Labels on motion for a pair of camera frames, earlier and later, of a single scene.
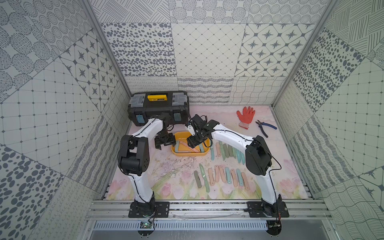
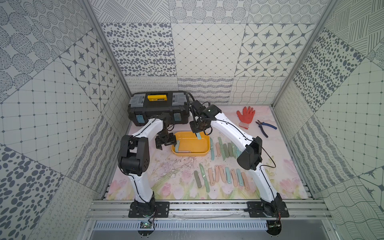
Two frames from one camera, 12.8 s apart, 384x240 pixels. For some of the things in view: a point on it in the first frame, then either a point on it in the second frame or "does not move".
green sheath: [226, 151] does not move
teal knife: [240, 178] does not move
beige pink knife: [211, 176] does not move
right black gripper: [192, 143] -> [194, 128]
